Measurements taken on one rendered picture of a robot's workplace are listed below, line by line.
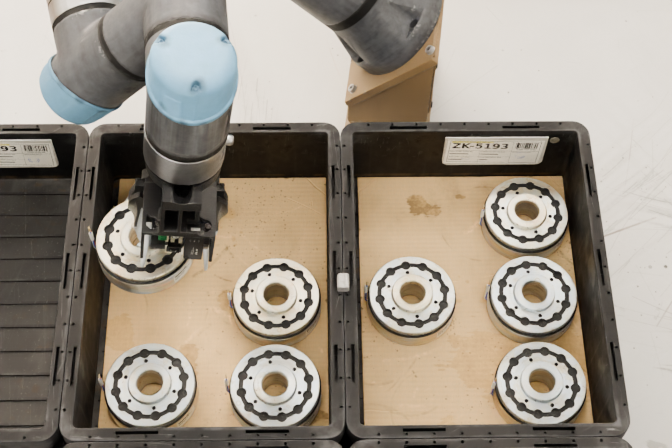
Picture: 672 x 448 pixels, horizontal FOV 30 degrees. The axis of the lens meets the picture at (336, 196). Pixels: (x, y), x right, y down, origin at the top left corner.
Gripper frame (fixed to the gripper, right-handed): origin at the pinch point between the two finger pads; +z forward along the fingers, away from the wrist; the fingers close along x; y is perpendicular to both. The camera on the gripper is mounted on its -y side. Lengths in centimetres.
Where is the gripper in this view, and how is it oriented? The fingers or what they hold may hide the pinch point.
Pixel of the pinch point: (174, 238)
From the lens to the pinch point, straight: 135.5
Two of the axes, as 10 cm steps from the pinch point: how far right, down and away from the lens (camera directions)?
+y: 0.2, 8.6, -5.2
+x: 9.9, 0.6, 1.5
